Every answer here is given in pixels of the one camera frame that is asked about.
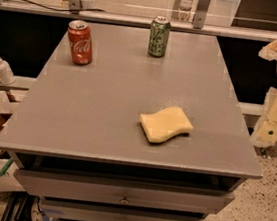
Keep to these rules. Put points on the grey drawer cabinet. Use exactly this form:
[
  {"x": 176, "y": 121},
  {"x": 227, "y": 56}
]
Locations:
[{"x": 84, "y": 120}]

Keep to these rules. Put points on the green soda can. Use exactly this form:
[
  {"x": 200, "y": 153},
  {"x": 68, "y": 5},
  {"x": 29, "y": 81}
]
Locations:
[{"x": 159, "y": 35}]

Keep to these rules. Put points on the right metal bracket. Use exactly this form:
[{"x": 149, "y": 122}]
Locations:
[{"x": 200, "y": 13}]

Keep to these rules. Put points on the middle grey drawer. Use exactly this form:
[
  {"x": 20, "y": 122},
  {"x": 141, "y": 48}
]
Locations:
[{"x": 89, "y": 212}]

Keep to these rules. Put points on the top grey drawer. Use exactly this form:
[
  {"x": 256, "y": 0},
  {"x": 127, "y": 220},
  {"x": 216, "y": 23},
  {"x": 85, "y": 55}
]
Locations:
[{"x": 125, "y": 193}]

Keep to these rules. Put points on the red Coca-Cola can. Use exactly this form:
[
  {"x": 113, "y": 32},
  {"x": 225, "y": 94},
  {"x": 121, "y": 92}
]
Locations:
[{"x": 79, "y": 35}]

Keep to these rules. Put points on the green marker pen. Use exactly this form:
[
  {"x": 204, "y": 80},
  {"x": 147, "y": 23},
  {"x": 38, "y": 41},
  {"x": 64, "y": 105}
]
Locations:
[{"x": 5, "y": 167}]

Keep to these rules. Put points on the white pump bottle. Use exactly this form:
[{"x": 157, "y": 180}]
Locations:
[{"x": 6, "y": 75}]

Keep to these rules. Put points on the yellow sponge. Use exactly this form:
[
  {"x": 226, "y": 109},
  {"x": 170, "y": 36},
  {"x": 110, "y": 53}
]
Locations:
[{"x": 165, "y": 124}]

